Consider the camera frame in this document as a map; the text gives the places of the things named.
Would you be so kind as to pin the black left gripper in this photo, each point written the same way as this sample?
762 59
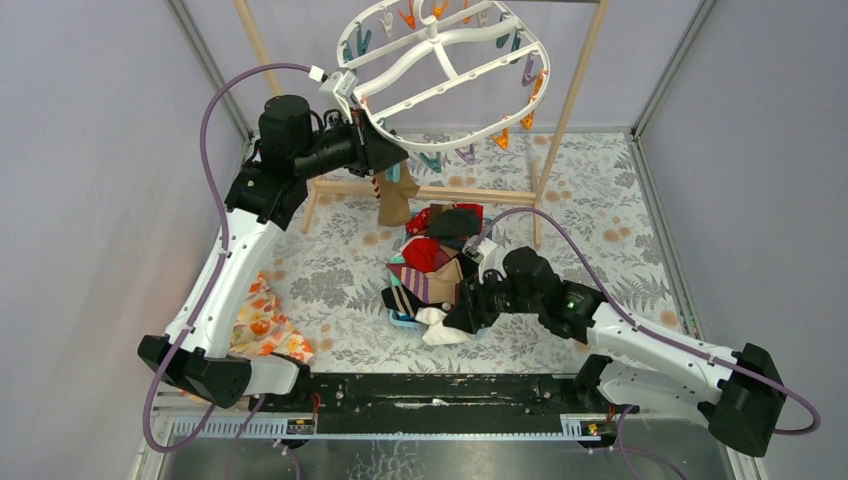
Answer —
362 142

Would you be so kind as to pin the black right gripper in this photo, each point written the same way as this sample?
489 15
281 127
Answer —
472 300

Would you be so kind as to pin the purple striped sock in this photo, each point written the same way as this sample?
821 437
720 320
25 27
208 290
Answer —
417 282

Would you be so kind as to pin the tan brown sock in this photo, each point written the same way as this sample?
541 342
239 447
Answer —
394 209

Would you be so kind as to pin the white oval clip hanger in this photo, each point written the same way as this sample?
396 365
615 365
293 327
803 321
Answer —
431 35

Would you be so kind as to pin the red white striped sock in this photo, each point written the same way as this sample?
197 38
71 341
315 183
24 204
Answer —
376 187

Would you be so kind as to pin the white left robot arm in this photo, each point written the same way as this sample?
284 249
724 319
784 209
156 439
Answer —
193 354

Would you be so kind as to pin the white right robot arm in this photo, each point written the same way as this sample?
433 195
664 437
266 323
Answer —
734 394

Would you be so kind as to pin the blue plastic sock basket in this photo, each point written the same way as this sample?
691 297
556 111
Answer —
407 323

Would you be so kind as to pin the teal clothes peg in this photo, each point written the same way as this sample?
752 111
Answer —
433 160

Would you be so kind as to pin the black sock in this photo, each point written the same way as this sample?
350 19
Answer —
455 223

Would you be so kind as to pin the floral patterned table mat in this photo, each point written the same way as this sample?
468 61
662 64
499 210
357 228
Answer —
329 280

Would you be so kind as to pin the orange floral cloth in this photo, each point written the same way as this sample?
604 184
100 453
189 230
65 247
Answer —
261 328

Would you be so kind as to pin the wooden drying rack frame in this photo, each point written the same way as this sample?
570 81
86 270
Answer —
539 176

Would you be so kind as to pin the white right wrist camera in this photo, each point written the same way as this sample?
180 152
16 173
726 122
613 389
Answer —
482 250

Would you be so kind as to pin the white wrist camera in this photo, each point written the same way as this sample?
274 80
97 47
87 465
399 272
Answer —
336 87
482 250

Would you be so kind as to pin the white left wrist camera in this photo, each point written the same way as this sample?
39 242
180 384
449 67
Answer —
336 87

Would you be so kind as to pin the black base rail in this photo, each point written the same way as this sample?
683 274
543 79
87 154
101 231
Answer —
439 404

